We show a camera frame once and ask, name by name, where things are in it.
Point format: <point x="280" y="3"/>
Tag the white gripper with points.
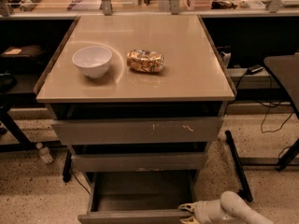
<point x="202" y="213"/>

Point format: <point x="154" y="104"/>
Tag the grey bottom drawer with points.
<point x="139" y="198"/>

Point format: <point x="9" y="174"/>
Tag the grey drawer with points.
<point x="139" y="198"/>
<point x="136" y="131"/>
<point x="140" y="162"/>

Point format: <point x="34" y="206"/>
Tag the grey middle drawer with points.
<point x="140" y="162"/>

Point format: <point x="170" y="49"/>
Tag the grey top drawer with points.
<point x="136" y="131"/>

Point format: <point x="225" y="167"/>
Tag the grey drawer cabinet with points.
<point x="137" y="93"/>

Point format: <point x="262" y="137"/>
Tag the black desk leg right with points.
<point x="245" y="192"/>

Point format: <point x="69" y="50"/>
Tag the black desk leg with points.
<point x="245" y="192"/>
<point x="67" y="167"/>

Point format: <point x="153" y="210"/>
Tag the black desk leg left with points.
<point x="67" y="167"/>

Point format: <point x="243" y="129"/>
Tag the black power adapter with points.
<point x="254" y="69"/>

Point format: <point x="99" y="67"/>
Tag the clear plastic water bottle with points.
<point x="44" y="153"/>

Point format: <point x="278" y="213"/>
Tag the crushed gold soda can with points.
<point x="145" y="61"/>

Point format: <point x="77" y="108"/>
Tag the dark round table top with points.
<point x="285" y="70"/>

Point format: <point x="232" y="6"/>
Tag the white bowl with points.
<point x="93" y="61"/>

